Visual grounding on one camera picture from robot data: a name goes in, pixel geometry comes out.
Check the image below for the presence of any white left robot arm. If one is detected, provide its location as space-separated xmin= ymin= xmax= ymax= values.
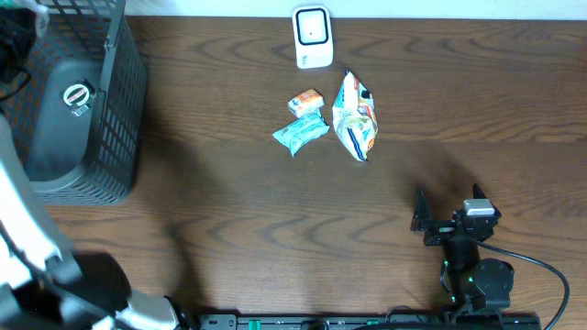
xmin=1 ymin=1 xmax=194 ymax=329

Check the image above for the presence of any green Zam-Buk tin box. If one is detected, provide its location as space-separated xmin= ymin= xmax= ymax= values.
xmin=60 ymin=79 xmax=96 ymax=117

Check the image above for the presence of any orange white small box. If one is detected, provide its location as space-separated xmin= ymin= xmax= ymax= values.
xmin=287 ymin=88 xmax=325 ymax=117

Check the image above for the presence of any teal snack packet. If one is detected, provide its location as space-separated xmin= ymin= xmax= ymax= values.
xmin=272 ymin=111 xmax=330 ymax=157

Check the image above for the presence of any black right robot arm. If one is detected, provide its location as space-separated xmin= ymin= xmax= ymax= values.
xmin=410 ymin=184 xmax=515 ymax=323

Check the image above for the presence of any yellow white snack bag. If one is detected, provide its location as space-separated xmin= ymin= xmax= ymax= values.
xmin=332 ymin=70 xmax=379 ymax=161

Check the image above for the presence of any white barcode scanner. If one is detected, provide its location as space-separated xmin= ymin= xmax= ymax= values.
xmin=292 ymin=5 xmax=334 ymax=70

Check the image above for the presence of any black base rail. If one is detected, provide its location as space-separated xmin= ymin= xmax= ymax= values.
xmin=197 ymin=310 xmax=541 ymax=330

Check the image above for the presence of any black plastic mesh basket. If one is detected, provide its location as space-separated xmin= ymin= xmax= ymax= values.
xmin=1 ymin=0 xmax=148 ymax=205

